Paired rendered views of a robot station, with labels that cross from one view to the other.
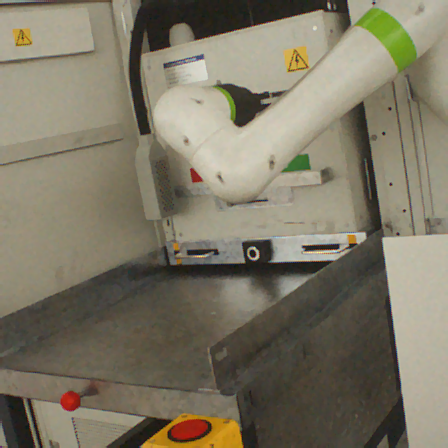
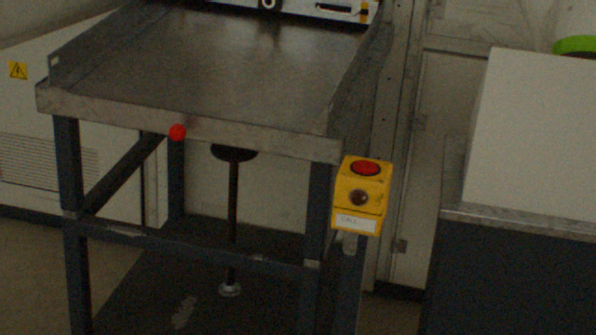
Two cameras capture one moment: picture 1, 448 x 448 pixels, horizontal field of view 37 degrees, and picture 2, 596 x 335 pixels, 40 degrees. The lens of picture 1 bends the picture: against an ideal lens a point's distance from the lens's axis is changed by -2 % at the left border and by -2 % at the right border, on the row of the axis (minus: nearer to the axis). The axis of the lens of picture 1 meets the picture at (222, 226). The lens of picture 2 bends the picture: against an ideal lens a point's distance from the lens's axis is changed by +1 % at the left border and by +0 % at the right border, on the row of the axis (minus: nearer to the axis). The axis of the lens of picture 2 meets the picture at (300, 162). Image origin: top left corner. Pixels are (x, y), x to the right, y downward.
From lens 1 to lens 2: 74 cm
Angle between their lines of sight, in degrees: 29
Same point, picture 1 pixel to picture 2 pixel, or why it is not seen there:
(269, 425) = not seen: hidden behind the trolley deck
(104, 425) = (39, 141)
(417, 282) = (507, 80)
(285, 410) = not seen: hidden behind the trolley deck
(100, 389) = (204, 124)
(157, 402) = (264, 139)
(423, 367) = (492, 135)
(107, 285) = (130, 13)
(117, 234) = not seen: outside the picture
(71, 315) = (107, 42)
